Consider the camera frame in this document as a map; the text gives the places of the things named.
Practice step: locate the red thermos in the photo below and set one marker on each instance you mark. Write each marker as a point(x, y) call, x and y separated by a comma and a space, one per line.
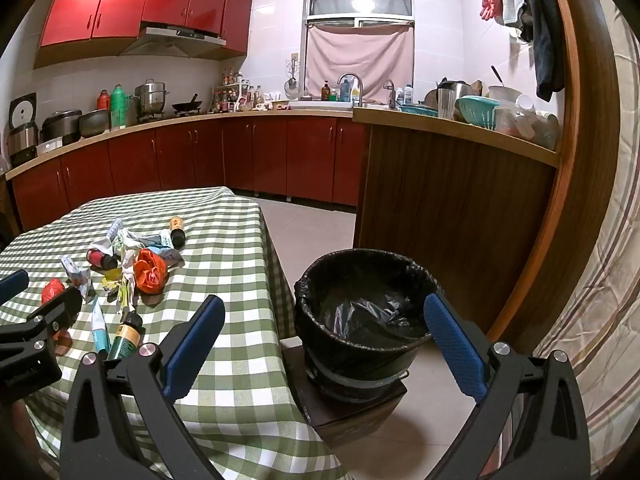
point(103, 101)

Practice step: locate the tall chrome faucet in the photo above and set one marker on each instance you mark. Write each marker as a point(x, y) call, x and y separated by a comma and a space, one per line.
point(360, 92)

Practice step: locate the brown glass bottle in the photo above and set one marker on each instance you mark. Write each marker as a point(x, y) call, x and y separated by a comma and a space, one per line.
point(325, 92)

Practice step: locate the pink curtain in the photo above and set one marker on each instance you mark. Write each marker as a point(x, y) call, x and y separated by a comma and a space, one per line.
point(360, 55)

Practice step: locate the white plastic bottle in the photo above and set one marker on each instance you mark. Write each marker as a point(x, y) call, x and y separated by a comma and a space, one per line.
point(408, 96)

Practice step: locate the orange plastic bag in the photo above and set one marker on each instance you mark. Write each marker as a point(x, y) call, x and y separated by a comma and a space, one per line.
point(150, 270)

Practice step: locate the pink rubber gloves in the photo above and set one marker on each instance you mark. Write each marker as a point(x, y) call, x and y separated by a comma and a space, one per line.
point(492, 0)

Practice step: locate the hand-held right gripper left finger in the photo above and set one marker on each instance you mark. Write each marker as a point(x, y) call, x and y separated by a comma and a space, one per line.
point(192, 350)

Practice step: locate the black wok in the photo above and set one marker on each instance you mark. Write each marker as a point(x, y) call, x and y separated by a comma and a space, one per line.
point(187, 106)

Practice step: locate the striped beige cloth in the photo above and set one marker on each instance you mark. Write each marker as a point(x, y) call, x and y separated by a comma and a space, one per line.
point(600, 310)

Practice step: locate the red wall cabinets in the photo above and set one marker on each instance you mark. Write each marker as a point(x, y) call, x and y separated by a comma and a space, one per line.
point(100, 0)

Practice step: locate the white grey tube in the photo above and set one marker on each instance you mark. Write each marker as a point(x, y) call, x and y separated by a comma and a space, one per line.
point(115, 229)

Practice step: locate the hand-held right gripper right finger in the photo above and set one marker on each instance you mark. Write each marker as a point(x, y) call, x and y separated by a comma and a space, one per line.
point(455, 345)

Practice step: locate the gas stove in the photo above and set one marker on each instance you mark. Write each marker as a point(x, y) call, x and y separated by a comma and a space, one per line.
point(150, 117)

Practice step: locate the yellow dish soap bottle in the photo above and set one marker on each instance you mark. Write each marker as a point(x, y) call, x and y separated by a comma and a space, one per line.
point(355, 97)

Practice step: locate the small chrome faucet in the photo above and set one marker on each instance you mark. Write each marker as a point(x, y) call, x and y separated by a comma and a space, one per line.
point(391, 92)

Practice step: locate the teal plastic basket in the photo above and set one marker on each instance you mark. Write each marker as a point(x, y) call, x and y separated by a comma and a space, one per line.
point(477, 110)

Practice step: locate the green white checked tablecloth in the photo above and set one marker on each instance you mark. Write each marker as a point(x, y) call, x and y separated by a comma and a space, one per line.
point(225, 260)

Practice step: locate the white teal tube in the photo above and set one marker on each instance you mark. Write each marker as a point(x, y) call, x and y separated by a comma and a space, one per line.
point(100, 330)

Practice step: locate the wooden bar counter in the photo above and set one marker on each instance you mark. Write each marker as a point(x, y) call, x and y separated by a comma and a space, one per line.
point(450, 200)

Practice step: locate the dark metal bowl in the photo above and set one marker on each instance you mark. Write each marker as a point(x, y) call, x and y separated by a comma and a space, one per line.
point(94, 122)

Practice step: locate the wooden door frame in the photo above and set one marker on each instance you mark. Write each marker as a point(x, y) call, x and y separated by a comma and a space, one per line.
point(590, 110)

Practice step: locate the white bowl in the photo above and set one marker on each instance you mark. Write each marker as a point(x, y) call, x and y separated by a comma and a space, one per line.
point(505, 95)

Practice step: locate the discarded packets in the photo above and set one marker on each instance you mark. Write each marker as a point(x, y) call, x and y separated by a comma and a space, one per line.
point(160, 242)

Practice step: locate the steel range hood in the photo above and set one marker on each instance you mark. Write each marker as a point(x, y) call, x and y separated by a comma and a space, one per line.
point(170, 40)

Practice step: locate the wooden cutting board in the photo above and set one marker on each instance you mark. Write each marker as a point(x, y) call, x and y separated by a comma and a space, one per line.
point(476, 87)

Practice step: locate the brown bottle black cap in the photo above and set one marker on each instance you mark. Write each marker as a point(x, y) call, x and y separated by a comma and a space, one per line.
point(176, 232)

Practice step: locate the dark bottle red cap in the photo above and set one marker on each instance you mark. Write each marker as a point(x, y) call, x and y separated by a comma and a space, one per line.
point(100, 259)

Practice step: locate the blue bottle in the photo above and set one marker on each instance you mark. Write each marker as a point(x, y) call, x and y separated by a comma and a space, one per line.
point(345, 94)

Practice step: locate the clear glass cup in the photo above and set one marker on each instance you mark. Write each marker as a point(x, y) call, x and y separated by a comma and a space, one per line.
point(446, 105)

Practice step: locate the clear plastic containers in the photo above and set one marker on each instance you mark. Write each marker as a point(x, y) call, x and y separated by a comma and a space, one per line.
point(530, 125)

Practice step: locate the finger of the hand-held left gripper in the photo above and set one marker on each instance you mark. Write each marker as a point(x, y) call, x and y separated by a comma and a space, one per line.
point(60, 305)
point(12, 282)

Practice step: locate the dark wooden stool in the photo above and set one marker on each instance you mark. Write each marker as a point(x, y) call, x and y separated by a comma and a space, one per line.
point(350, 415)

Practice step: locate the steel steamer pot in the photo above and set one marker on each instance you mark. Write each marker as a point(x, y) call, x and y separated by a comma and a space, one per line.
point(150, 97)

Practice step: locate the green bottle black cap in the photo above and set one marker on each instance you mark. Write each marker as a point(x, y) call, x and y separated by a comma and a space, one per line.
point(125, 337)

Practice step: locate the steel rice cooker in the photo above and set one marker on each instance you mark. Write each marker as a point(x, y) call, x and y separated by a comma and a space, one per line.
point(22, 137)

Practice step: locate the white green wrapper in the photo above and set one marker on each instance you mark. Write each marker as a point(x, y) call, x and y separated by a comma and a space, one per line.
point(127, 255)

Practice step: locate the dark hanging cloth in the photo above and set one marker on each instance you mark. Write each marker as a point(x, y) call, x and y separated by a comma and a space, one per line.
point(545, 35)

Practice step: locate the green thermos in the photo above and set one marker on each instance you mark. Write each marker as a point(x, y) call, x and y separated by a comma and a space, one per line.
point(118, 107)

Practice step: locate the yellow wrapper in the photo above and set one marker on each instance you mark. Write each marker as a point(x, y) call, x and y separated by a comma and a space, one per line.
point(112, 279)

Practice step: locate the red wrapper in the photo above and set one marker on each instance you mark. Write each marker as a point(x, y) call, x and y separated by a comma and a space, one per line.
point(52, 290)

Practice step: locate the window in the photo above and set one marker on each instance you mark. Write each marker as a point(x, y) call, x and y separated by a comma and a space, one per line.
point(350, 2)

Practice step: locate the red base cabinets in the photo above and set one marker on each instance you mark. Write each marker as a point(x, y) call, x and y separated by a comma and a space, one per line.
point(200, 155)

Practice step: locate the white paper wrapper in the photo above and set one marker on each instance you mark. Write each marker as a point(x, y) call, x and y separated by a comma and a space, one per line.
point(75, 270)

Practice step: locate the spice rack with bottles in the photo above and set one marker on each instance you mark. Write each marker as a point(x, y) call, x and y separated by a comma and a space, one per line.
point(227, 97)

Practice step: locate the black trash bin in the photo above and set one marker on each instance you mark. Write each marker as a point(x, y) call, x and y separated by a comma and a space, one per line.
point(350, 355)

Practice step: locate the black cooking pot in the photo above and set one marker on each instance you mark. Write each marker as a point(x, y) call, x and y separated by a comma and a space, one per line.
point(60, 127)

